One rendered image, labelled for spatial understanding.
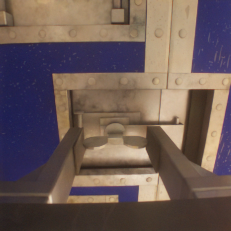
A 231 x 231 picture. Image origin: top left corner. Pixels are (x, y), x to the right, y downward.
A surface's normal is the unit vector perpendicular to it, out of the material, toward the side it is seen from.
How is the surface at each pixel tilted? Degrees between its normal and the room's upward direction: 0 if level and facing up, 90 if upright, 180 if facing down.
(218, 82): 90
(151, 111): 90
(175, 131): 90
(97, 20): 90
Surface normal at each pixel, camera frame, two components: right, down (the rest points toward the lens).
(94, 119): 0.03, 0.29
